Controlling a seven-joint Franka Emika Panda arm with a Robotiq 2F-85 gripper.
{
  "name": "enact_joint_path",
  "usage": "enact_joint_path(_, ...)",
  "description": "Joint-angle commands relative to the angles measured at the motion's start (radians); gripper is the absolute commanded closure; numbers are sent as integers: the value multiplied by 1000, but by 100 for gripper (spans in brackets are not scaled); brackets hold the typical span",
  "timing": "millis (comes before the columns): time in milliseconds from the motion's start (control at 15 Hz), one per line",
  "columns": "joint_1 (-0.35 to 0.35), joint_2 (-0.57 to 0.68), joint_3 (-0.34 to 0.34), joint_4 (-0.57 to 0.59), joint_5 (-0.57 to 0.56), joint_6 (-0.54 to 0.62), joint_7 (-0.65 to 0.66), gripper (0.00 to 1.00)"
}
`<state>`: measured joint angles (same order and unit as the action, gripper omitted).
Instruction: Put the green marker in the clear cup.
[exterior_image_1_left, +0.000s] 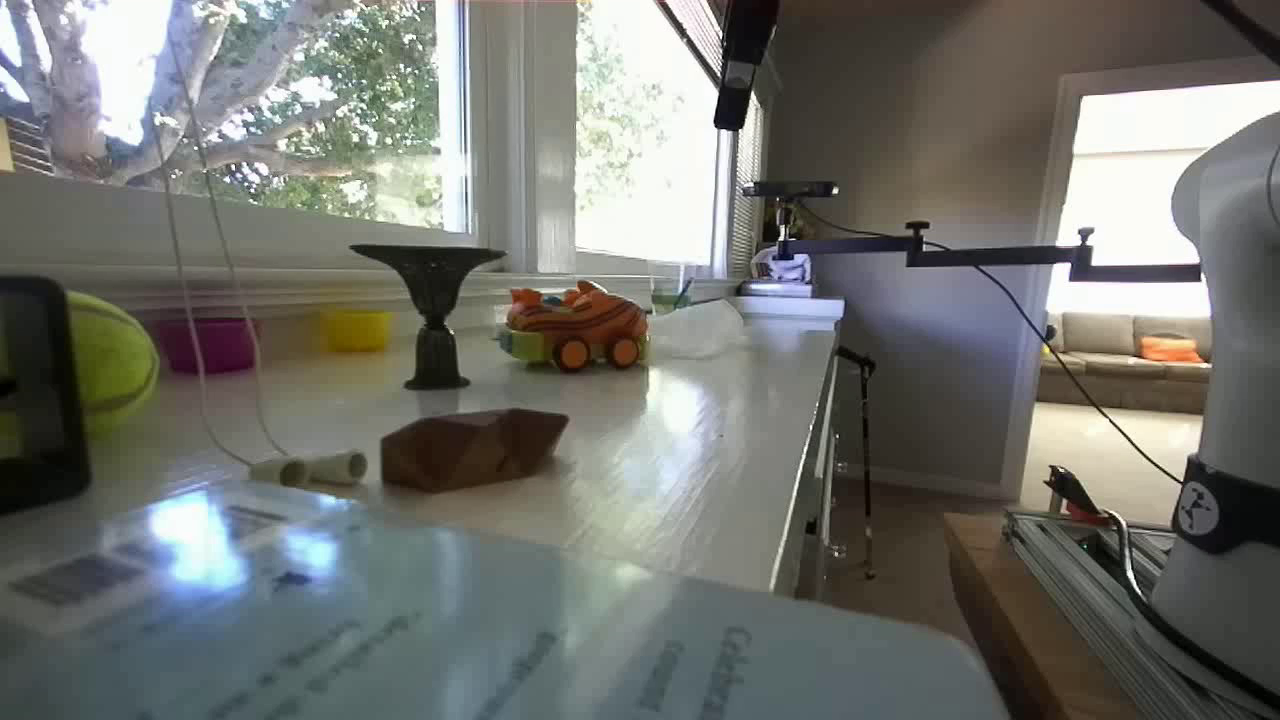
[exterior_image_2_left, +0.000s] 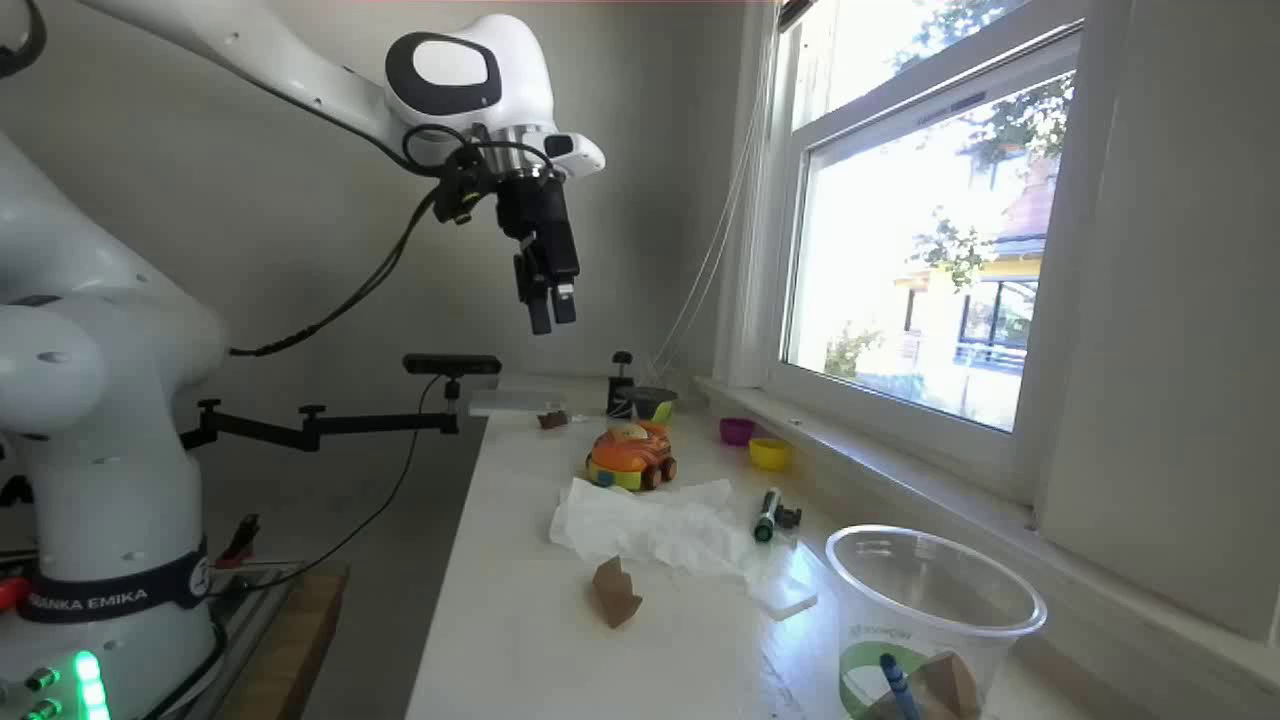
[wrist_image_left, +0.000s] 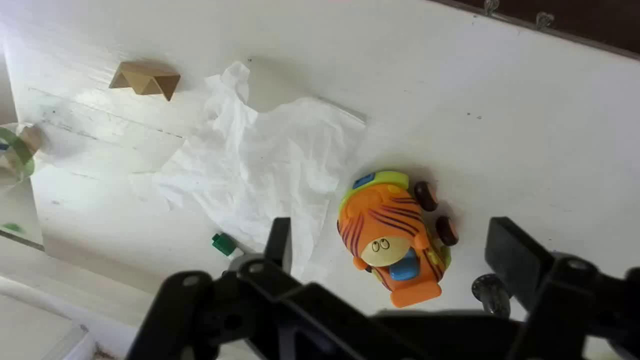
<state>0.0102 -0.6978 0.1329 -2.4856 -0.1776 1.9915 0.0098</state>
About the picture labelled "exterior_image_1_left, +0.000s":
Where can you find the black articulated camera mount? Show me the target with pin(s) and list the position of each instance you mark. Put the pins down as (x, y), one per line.
(1003, 252)

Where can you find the pink bowl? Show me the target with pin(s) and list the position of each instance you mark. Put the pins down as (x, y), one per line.
(213, 347)

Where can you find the orange toy car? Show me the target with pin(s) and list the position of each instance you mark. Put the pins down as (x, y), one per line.
(583, 325)

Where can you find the brown wooden polyhedron block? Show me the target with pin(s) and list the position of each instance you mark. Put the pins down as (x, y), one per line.
(475, 444)

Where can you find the wooden board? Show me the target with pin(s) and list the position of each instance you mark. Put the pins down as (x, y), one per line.
(1027, 613)

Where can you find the black stereo camera bar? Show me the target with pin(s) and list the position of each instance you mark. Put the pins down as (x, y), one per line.
(789, 189)

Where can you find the small white purple object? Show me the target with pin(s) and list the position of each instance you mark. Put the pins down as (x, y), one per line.
(782, 267)

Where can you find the beige couch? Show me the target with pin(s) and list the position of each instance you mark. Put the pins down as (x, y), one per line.
(1104, 357)

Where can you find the laminated printed paper sheet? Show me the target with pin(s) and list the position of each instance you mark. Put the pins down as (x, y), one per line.
(467, 626)

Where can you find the black folded tripod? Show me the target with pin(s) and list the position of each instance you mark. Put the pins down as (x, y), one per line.
(864, 453)

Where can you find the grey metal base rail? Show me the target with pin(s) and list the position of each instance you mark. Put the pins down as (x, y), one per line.
(1081, 586)

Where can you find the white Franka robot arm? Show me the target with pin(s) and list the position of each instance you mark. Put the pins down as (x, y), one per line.
(1241, 402)

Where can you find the red black clamp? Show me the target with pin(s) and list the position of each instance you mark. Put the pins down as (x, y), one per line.
(1069, 491)

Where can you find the black box frame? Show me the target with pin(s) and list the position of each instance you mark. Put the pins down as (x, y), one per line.
(33, 402)

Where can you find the yellow bowl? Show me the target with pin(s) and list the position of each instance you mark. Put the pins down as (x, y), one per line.
(359, 331)

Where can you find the green ball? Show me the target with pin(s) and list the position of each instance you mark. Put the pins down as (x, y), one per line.
(113, 354)

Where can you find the tree outside window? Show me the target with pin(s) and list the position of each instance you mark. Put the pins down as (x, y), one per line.
(82, 83)

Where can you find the orange pillow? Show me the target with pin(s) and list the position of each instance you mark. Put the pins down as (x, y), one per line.
(1168, 349)

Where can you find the flat white box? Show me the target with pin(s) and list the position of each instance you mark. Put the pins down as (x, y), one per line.
(789, 309)

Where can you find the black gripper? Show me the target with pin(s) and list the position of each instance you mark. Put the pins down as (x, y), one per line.
(745, 52)

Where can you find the black goblet stand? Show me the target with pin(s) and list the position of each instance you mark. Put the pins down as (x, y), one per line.
(438, 307)

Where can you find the clear plastic cup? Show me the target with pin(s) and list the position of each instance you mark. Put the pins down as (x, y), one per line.
(673, 289)

